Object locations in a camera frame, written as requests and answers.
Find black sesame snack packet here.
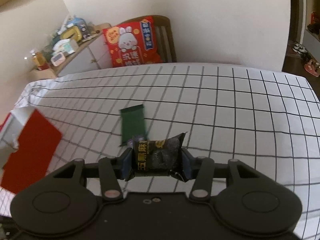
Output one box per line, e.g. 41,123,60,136
126,133,188,182

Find green snack packet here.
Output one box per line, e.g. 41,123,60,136
120,104,148,146

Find purple candy packet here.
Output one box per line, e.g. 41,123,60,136
127,135,146,148

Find white black checkered tablecloth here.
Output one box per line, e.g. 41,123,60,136
15,63,319,239

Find red white cardboard box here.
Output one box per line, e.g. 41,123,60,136
1,106,62,194

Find wooden side cabinet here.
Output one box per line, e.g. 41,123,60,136
30,23,112,81

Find white pink timer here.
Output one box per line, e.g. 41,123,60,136
50,52,66,67

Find orange drink bottle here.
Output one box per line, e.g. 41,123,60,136
30,50,49,70

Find red rabbit cushion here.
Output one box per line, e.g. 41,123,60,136
103,16,162,67

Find tissue pack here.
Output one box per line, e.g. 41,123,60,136
53,38,79,55

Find brown wooden chair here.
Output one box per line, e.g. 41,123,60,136
123,15,178,63

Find yellow tissue box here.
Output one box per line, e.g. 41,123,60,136
60,25,82,42

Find shoes on floor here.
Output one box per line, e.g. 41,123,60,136
292,43,319,77

